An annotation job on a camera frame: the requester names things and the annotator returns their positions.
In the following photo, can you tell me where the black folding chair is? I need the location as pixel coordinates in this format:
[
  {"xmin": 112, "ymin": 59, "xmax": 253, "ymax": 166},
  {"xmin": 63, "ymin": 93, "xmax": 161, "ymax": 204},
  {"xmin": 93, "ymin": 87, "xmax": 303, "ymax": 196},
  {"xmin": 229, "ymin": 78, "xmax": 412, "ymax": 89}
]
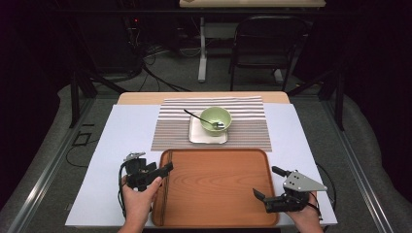
[{"xmin": 227, "ymin": 14, "xmax": 309, "ymax": 92}]

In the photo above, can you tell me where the green bowl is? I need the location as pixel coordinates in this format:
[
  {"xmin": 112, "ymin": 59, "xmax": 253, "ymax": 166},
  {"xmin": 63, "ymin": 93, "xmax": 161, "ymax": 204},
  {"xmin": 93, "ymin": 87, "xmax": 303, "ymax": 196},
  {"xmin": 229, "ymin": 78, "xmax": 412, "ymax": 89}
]
[{"xmin": 198, "ymin": 106, "xmax": 233, "ymax": 137}]

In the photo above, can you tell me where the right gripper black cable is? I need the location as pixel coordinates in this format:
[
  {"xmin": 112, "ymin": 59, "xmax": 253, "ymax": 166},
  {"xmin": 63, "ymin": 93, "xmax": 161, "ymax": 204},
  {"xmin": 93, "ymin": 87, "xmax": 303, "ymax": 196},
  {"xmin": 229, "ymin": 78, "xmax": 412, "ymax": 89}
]
[{"xmin": 310, "ymin": 163, "xmax": 338, "ymax": 225}]

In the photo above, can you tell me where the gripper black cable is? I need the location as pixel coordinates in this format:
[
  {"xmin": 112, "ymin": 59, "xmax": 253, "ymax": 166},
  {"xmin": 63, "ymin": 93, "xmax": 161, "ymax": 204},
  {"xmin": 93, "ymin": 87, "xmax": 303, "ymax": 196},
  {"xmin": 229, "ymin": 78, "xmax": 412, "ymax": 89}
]
[
  {"xmin": 118, "ymin": 160, "xmax": 130, "ymax": 218},
  {"xmin": 310, "ymin": 163, "xmax": 338, "ymax": 225}
]

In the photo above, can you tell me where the brown wooden tray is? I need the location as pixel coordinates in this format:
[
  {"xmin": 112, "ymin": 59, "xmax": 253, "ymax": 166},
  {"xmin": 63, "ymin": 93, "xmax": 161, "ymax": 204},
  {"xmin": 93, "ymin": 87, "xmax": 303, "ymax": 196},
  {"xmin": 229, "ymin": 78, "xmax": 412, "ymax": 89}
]
[{"xmin": 151, "ymin": 148, "xmax": 280, "ymax": 228}]

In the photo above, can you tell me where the thin black floor cable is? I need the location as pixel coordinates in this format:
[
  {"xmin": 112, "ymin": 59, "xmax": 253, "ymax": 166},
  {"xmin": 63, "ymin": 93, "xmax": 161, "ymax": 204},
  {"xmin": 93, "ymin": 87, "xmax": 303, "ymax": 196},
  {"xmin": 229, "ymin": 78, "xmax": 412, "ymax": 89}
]
[{"xmin": 65, "ymin": 138, "xmax": 101, "ymax": 169}]

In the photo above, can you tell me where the white paper sheet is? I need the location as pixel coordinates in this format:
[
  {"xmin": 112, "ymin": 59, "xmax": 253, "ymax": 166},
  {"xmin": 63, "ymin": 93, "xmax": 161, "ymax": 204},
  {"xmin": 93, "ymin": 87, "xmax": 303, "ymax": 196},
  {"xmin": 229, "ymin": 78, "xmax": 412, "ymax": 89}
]
[{"xmin": 64, "ymin": 103, "xmax": 338, "ymax": 227}]

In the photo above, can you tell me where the bundle of floor cables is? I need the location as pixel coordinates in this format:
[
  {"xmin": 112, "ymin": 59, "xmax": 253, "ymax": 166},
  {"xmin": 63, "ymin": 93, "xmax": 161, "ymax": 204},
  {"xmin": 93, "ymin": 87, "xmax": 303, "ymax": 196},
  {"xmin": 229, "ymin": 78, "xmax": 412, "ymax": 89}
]
[{"xmin": 129, "ymin": 43, "xmax": 192, "ymax": 93}]

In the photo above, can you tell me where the black equipment with red light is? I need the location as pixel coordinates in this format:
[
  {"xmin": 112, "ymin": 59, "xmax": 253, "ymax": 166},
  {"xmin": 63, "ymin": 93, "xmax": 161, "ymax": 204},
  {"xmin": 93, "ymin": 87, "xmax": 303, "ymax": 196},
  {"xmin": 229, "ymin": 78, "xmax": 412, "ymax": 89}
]
[{"xmin": 124, "ymin": 14, "xmax": 145, "ymax": 66}]

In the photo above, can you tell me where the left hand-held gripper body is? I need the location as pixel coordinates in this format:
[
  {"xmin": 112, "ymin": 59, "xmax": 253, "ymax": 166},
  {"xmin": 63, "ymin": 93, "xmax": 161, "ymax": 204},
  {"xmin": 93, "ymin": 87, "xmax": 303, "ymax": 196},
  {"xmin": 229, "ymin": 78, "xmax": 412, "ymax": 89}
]
[{"xmin": 124, "ymin": 151, "xmax": 158, "ymax": 192}]

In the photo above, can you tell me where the metal spoon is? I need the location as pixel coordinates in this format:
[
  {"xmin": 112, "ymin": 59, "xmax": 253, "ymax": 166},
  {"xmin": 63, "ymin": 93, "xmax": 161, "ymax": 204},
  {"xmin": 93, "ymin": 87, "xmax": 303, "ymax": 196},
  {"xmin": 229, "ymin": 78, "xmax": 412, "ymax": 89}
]
[{"xmin": 183, "ymin": 109, "xmax": 225, "ymax": 130}]

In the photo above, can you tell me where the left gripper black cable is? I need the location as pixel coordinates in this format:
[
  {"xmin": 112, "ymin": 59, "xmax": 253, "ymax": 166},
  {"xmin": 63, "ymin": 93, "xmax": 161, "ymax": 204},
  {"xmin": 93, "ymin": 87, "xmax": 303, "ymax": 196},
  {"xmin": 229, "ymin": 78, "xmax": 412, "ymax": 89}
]
[{"xmin": 118, "ymin": 160, "xmax": 130, "ymax": 218}]

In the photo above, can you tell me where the white square plate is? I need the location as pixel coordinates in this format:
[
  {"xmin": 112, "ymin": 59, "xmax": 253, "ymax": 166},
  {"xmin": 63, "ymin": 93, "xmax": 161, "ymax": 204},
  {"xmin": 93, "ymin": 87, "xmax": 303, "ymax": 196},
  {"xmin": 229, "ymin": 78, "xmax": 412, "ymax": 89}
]
[{"xmin": 189, "ymin": 111, "xmax": 228, "ymax": 145}]

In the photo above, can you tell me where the striped placemat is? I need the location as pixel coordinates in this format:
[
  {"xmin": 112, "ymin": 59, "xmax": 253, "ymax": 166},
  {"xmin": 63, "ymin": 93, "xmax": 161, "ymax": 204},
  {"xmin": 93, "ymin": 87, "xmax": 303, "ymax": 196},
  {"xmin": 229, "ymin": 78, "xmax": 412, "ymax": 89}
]
[{"xmin": 151, "ymin": 95, "xmax": 273, "ymax": 152}]

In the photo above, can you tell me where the person's right hand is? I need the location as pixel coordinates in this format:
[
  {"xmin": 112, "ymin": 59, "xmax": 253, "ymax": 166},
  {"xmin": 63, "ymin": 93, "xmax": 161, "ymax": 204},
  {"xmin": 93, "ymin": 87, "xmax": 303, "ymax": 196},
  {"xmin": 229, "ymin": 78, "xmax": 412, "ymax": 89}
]
[{"xmin": 286, "ymin": 190, "xmax": 324, "ymax": 229}]

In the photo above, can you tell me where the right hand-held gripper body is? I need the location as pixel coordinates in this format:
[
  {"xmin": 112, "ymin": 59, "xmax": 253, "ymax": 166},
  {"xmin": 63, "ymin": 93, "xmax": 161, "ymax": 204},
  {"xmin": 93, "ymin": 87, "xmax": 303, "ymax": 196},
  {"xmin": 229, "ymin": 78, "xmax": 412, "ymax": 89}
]
[{"xmin": 263, "ymin": 170, "xmax": 328, "ymax": 214}]

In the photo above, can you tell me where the white-legged desk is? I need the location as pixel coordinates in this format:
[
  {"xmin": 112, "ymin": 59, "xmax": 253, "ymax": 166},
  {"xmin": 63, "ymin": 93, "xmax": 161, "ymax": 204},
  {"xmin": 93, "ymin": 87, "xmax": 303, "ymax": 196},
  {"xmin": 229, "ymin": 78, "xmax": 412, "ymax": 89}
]
[{"xmin": 179, "ymin": 0, "xmax": 326, "ymax": 83}]

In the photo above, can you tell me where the person's left hand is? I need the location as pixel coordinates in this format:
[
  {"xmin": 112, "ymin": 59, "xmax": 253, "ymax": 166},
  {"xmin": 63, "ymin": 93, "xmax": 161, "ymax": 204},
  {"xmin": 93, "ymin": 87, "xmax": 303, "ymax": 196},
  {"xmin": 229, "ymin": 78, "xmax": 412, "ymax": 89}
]
[{"xmin": 120, "ymin": 176, "xmax": 163, "ymax": 227}]

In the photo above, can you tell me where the black metal stand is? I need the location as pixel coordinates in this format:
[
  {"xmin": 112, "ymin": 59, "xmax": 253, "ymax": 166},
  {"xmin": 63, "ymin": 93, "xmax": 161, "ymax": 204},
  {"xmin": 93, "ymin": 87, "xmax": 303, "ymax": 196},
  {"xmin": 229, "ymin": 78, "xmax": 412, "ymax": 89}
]
[
  {"xmin": 68, "ymin": 62, "xmax": 128, "ymax": 129},
  {"xmin": 286, "ymin": 62, "xmax": 345, "ymax": 132}
]

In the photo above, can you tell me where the aluminium floor rail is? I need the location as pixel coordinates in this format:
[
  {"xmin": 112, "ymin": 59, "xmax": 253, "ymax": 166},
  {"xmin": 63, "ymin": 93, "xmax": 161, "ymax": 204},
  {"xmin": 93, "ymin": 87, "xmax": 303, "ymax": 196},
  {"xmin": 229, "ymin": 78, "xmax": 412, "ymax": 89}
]
[
  {"xmin": 8, "ymin": 96, "xmax": 95, "ymax": 233},
  {"xmin": 320, "ymin": 96, "xmax": 395, "ymax": 233}
]

